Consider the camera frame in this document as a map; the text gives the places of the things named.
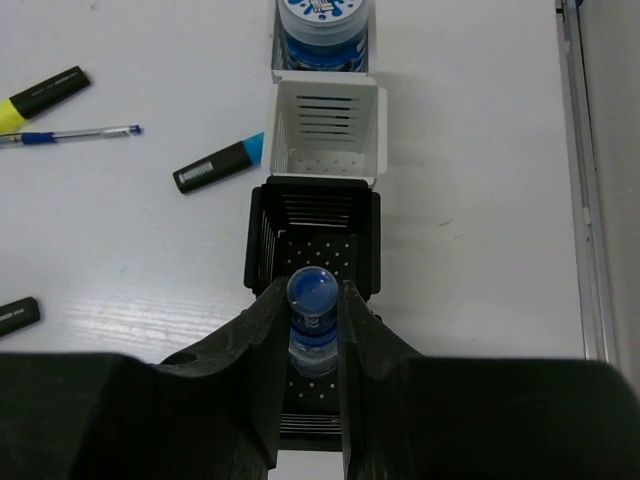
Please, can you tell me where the aluminium table edge rail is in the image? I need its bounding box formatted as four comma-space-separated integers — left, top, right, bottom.
555, 1, 619, 366

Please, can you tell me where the near white mesh container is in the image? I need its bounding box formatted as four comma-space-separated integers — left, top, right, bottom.
262, 71, 388, 186

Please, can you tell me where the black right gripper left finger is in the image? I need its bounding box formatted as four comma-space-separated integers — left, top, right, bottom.
1, 279, 289, 479

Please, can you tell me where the blue ballpoint pen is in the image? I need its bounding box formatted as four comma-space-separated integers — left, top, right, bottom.
1, 125, 143, 149

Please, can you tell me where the yellow highlighter marker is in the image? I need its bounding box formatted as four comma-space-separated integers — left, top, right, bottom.
1, 66, 91, 134

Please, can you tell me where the blue cleaning gel jar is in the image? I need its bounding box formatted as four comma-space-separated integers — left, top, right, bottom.
277, 0, 371, 73

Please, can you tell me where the orange highlighter marker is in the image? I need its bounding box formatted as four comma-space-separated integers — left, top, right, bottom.
0, 297, 41, 337

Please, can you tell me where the far black mesh container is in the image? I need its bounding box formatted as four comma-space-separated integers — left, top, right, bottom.
244, 176, 381, 300

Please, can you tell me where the far white mesh container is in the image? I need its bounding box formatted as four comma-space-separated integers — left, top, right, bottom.
268, 0, 376, 85

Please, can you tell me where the near black mesh container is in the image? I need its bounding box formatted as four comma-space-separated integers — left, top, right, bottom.
280, 282, 392, 452

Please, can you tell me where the black mesh container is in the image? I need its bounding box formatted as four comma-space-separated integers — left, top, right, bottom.
244, 176, 381, 300
280, 282, 392, 452

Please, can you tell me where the white mesh container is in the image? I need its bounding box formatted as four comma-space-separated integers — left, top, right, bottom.
262, 71, 388, 186
268, 0, 376, 85

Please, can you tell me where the blue highlighter marker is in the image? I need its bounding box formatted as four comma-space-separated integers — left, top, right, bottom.
172, 133, 264, 195

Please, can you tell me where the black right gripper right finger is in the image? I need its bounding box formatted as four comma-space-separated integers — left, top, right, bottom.
337, 282, 639, 479

